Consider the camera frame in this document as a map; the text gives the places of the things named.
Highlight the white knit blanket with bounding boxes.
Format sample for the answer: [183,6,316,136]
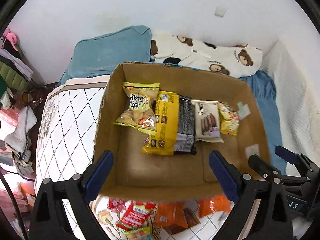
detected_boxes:
[261,40,319,165]

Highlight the white patterned quilt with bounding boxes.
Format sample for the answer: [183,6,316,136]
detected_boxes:
[34,77,256,240]

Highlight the colorful candy balls bag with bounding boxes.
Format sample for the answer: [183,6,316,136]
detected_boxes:
[124,226,153,240]

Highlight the light blue pillow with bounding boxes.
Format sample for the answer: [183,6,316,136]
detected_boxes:
[57,25,151,86]

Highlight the brown snack packet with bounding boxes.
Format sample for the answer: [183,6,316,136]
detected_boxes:
[183,208,201,228]

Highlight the bear print pillow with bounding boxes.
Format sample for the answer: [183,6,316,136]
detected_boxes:
[150,33,263,78]

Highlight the yellow black snack bag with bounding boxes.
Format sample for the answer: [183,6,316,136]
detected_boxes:
[142,90,196,156]

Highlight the pink plush toy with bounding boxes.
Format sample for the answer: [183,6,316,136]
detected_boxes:
[2,28,18,51]

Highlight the cardboard milk box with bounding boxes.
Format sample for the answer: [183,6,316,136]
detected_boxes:
[94,62,270,202]

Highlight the blue bed sheet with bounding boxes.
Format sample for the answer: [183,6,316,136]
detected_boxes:
[240,70,287,174]

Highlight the orange snack packet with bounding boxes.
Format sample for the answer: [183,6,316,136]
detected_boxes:
[155,202,188,235]
[198,194,231,218]

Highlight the white Franzzi cookie pack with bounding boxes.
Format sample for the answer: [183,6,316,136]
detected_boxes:
[191,100,224,143]

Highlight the pile of clothes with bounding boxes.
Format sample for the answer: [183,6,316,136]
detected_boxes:
[0,39,38,178]

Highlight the white wall socket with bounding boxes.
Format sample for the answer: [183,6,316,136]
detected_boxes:
[214,5,228,18]

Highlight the yellow biscuit snack bag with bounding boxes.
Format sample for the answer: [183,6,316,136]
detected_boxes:
[114,82,160,135]

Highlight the red spicy strip packet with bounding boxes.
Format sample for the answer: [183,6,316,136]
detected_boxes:
[116,200,156,231]

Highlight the yellow panda snack bag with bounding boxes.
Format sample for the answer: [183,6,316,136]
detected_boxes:
[218,102,240,137]

